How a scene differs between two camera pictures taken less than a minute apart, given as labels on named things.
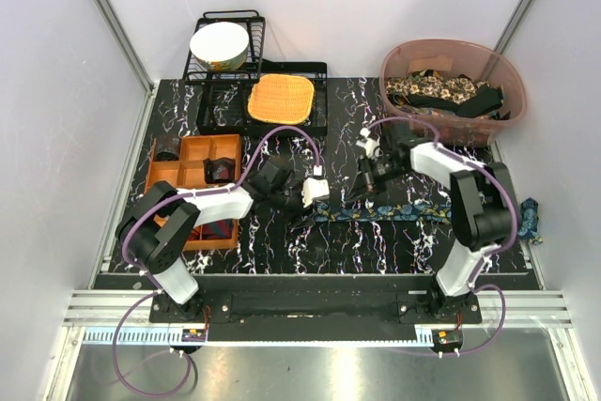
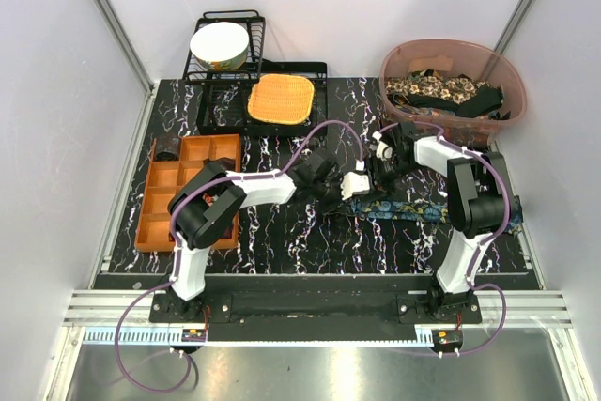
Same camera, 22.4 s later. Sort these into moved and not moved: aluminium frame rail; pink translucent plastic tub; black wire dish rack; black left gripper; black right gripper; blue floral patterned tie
Moved: black left gripper; blue floral patterned tie
Not moved: black right gripper; aluminium frame rail; black wire dish rack; pink translucent plastic tub
